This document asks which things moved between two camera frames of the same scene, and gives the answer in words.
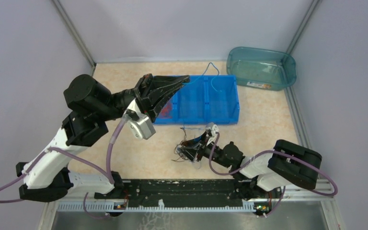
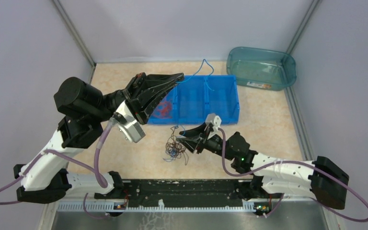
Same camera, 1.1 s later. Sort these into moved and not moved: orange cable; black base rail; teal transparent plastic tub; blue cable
Moved: blue cable
Not moved: teal transparent plastic tub; orange cable; black base rail
